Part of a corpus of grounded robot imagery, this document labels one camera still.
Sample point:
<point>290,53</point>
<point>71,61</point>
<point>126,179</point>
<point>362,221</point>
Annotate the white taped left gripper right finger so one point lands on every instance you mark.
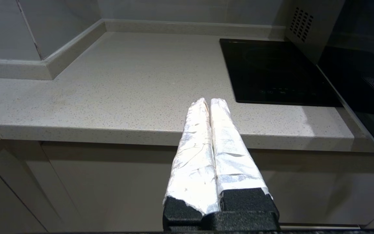
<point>232,156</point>

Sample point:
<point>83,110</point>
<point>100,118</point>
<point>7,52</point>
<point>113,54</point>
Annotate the black glass microwave door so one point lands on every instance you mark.
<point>368,65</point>

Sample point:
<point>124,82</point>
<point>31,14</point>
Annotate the black induction cooktop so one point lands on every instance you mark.
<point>271,71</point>

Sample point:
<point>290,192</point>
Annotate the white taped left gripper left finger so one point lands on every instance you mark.
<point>193,162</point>

